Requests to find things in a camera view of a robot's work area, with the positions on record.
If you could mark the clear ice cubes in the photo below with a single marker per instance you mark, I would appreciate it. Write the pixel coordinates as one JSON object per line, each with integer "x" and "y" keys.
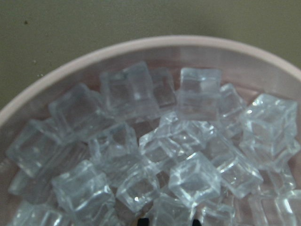
{"x": 139, "y": 148}

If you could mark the pink bowl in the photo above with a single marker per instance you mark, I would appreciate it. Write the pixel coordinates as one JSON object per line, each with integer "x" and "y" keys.
{"x": 250, "y": 69}

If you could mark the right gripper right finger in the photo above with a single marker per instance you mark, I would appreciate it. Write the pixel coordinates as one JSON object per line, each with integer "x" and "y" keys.
{"x": 196, "y": 222}

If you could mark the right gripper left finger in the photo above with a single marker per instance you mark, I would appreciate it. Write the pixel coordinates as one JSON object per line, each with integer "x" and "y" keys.
{"x": 143, "y": 222}

